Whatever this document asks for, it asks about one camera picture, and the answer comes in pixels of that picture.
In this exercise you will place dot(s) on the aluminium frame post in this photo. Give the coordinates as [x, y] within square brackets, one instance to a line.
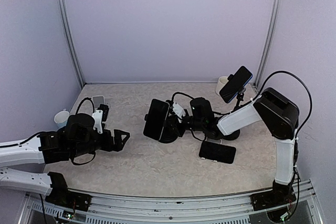
[268, 42]
[70, 42]

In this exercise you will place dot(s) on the black phone landscape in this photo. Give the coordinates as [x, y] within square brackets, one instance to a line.
[230, 153]

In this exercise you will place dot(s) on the white folding phone stand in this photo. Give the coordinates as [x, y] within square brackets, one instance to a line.
[99, 102]

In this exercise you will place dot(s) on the light blue cup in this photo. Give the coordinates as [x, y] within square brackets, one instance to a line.
[61, 118]

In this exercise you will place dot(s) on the right aluminium frame post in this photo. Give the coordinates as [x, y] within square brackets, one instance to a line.
[268, 42]

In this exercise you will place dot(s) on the left aluminium frame post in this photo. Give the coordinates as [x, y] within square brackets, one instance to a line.
[70, 42]

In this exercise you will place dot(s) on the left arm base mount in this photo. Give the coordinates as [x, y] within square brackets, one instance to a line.
[70, 199]

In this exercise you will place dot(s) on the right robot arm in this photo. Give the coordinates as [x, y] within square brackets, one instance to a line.
[279, 114]

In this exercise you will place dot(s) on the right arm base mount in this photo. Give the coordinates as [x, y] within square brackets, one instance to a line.
[279, 195]

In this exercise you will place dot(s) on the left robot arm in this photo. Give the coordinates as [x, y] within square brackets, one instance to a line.
[41, 148]

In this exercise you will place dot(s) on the white cup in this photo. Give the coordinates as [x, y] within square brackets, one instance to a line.
[221, 83]

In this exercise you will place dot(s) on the white phone stand right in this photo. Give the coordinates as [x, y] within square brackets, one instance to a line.
[212, 140]

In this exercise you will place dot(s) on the black phone blue edge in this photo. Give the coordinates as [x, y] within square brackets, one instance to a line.
[235, 83]

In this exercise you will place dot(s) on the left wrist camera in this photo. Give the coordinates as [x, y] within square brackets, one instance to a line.
[100, 115]

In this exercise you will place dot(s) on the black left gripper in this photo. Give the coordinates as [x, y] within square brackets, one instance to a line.
[117, 146]

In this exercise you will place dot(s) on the front aluminium rail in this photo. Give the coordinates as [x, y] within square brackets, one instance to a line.
[104, 208]

